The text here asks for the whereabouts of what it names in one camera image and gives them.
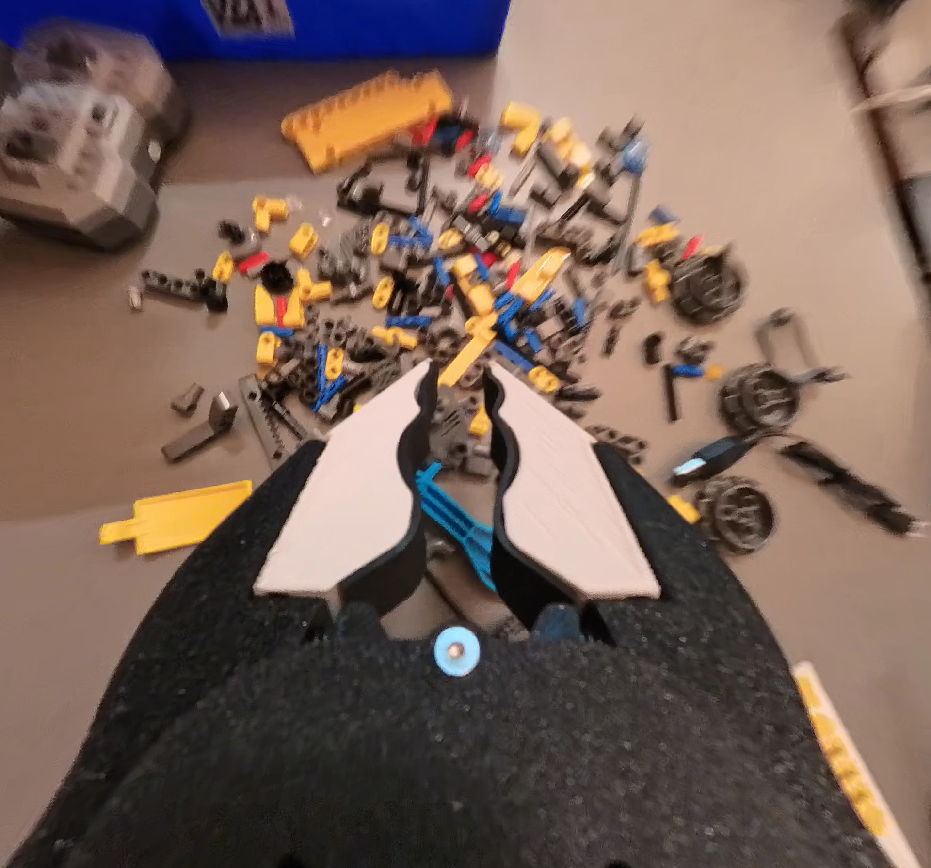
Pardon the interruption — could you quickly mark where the pile of toy building pieces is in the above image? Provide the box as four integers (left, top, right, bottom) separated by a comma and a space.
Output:
127, 101, 728, 513

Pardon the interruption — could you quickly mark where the grey toy bracket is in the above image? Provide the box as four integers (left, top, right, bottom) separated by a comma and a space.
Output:
754, 308, 848, 388

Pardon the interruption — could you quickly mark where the blue toy separator tool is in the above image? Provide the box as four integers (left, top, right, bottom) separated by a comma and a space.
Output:
413, 461, 504, 594

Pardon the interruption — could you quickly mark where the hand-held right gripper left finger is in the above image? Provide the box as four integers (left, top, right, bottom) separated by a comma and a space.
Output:
253, 361, 441, 613

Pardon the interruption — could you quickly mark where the black toy wheel hub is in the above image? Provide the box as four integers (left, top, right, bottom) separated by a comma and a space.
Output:
717, 363, 803, 436
692, 477, 778, 558
668, 243, 750, 326

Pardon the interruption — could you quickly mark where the black toy connector cable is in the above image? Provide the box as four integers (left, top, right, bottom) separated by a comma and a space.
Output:
668, 430, 921, 538

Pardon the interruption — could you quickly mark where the white yellow printed sheet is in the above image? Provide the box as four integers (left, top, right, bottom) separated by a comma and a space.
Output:
791, 660, 923, 868

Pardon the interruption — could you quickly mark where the long yellow toy panel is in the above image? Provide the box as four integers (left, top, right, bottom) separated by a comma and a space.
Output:
279, 70, 455, 176

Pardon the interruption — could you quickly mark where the grey toy motor assembly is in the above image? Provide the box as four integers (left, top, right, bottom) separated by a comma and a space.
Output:
0, 19, 192, 253

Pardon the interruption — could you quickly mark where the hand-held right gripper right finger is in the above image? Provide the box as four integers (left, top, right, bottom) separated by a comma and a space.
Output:
482, 365, 663, 638

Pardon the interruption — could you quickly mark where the flat yellow toy paddle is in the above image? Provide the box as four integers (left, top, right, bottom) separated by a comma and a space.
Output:
98, 478, 256, 558

